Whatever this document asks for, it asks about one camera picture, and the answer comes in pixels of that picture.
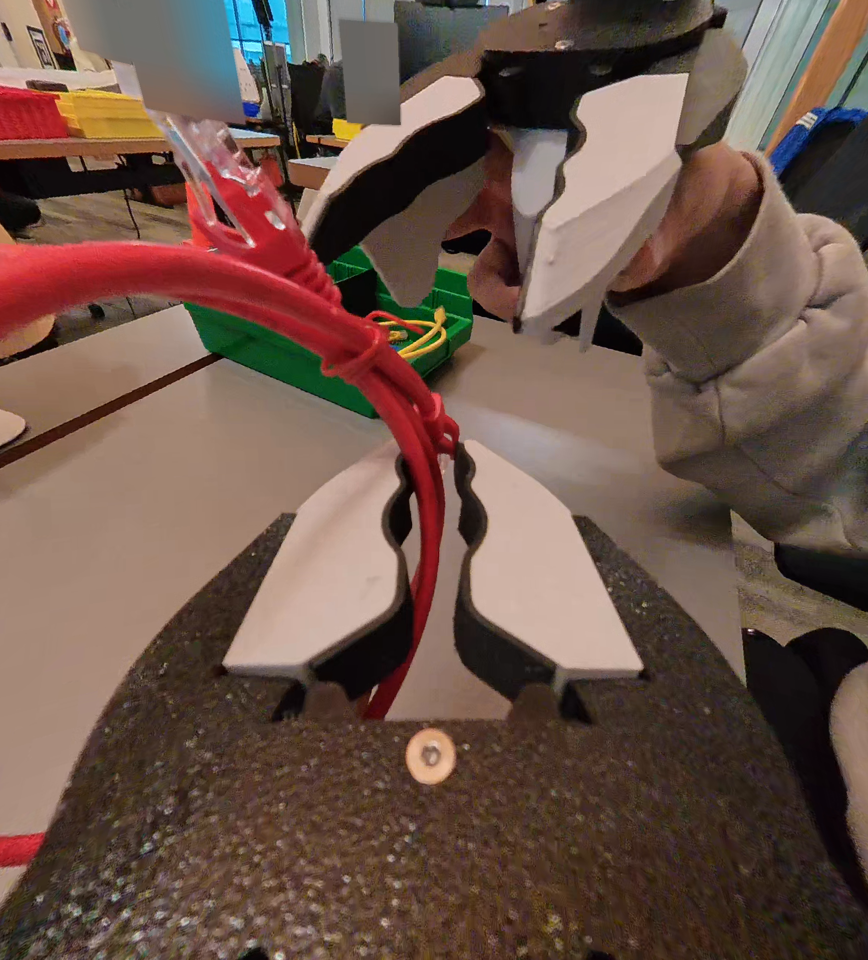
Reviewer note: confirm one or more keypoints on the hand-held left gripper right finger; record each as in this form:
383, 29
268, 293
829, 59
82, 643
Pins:
554, 592

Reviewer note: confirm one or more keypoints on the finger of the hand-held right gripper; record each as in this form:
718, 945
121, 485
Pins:
404, 112
621, 150

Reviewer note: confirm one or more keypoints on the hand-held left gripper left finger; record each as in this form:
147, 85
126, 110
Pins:
321, 585

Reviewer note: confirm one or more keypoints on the green plastic bin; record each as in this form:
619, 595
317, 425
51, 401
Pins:
269, 352

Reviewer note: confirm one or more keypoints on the person's right forearm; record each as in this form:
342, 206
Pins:
779, 375

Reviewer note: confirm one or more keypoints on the person's right hand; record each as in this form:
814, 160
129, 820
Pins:
704, 202

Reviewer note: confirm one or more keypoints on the orange traffic cone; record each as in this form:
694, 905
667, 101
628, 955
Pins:
197, 217

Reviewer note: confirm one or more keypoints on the dark cloth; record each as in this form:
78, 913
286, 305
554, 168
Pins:
794, 712

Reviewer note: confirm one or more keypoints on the small yellow storage crate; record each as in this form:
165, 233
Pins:
103, 112

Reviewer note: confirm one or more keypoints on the black chair armrest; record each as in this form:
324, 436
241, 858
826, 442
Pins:
854, 585

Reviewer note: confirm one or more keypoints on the red plastic bin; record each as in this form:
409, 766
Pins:
6, 112

